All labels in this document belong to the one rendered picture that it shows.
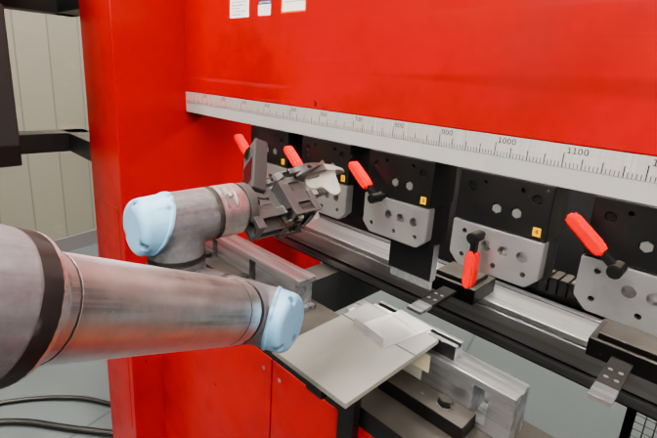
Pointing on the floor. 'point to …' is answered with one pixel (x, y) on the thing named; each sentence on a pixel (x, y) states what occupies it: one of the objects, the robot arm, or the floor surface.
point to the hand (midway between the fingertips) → (327, 179)
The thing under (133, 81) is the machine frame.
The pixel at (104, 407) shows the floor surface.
